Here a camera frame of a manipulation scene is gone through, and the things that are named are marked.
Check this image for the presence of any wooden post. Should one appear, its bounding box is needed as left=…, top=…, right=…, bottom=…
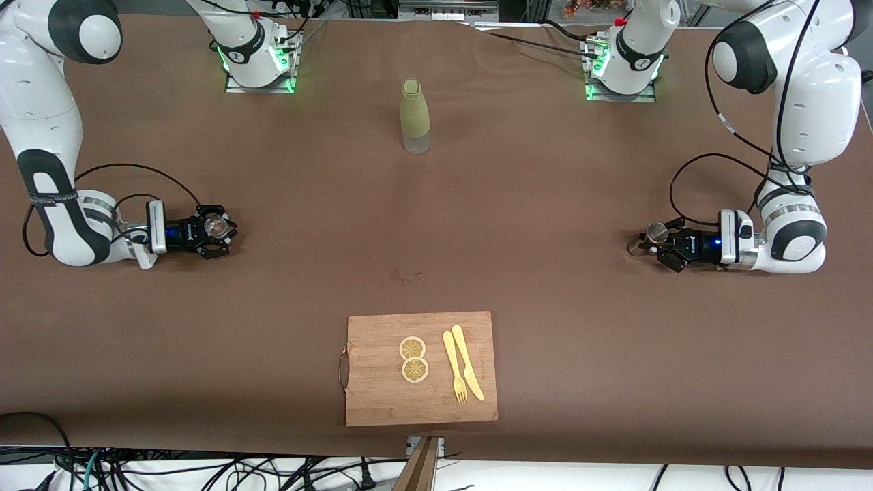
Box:
left=392, top=437, right=441, bottom=491

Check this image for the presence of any green sleeved glass bottle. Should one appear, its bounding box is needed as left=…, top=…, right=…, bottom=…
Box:
left=400, top=80, right=432, bottom=155

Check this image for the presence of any teal floor cable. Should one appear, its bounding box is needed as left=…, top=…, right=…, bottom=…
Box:
left=80, top=450, right=104, bottom=491

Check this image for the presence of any steel jigger measuring cup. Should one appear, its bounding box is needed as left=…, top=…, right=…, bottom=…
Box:
left=627, top=222, right=671, bottom=258

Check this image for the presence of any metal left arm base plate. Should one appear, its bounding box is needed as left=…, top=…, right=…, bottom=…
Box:
left=585, top=34, right=657, bottom=104

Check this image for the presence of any brown table cover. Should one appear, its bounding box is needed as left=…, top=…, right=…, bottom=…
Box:
left=0, top=12, right=873, bottom=470

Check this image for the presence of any black cable across table cover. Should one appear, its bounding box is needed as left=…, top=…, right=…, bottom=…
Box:
left=473, top=25, right=602, bottom=61

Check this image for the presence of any grey power strip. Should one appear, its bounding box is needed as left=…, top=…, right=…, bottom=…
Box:
left=398, top=0, right=499, bottom=21

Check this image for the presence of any yellow plastic knife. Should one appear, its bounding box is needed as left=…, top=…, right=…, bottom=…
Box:
left=451, top=325, right=486, bottom=402

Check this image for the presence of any wooden cutting board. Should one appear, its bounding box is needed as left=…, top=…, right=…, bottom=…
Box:
left=338, top=311, right=499, bottom=428

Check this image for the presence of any yellow plastic fork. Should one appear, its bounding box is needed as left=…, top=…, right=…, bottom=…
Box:
left=442, top=331, right=469, bottom=404

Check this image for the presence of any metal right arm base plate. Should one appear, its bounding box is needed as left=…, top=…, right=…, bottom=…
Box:
left=224, top=27, right=299, bottom=95

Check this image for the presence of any thick black floor cable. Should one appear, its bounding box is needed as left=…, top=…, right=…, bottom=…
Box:
left=0, top=411, right=76, bottom=491

